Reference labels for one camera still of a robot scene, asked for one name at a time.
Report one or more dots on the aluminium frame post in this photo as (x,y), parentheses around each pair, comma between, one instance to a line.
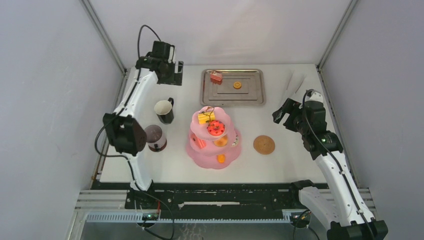
(104,36)
(337,33)

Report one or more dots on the light woven round coaster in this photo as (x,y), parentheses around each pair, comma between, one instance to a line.
(264,145)

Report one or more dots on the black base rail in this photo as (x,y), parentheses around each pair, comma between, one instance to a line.
(211,201)

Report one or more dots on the black cup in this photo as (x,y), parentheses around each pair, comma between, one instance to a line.
(164,110)

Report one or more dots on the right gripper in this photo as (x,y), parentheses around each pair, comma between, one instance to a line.
(289,106)

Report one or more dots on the stainless steel serving tray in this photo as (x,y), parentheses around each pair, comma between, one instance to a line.
(252,92)

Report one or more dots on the yellow cake slice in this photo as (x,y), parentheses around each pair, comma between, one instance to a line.
(206,117)

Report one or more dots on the stainless steel food tongs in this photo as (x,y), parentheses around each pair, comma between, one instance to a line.
(293,85)

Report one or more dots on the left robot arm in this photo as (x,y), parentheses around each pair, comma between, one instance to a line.
(123,126)

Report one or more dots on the red cake slice with orange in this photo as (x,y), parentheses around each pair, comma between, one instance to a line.
(216,77)

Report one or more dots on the dark brown round coaster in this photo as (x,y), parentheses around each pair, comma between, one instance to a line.
(156,149)

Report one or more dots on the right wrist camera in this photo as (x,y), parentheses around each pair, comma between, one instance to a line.
(314,95)

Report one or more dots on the mauve cup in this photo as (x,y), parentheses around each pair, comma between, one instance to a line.
(155,136)

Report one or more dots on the white donut with chocolate drizzle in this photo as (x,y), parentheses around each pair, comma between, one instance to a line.
(235,142)

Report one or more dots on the red layered cake slice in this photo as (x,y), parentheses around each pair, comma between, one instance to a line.
(199,142)

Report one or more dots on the round yellow biscuit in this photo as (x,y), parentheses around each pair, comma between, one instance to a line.
(237,85)

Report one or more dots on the pink three-tier cake stand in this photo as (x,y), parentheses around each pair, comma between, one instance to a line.
(207,157)

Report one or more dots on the orange fish-shaped cake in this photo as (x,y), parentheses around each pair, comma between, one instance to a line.
(221,158)

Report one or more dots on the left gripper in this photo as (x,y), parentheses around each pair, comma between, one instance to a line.
(175,78)

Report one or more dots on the left aluminium frame post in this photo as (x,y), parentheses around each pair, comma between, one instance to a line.
(104,36)

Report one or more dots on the round golden bread bun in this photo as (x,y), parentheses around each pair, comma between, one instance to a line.
(221,142)

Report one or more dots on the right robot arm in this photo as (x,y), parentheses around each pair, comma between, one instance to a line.
(349,218)

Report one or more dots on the right aluminium frame post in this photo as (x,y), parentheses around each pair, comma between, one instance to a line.
(337,33)

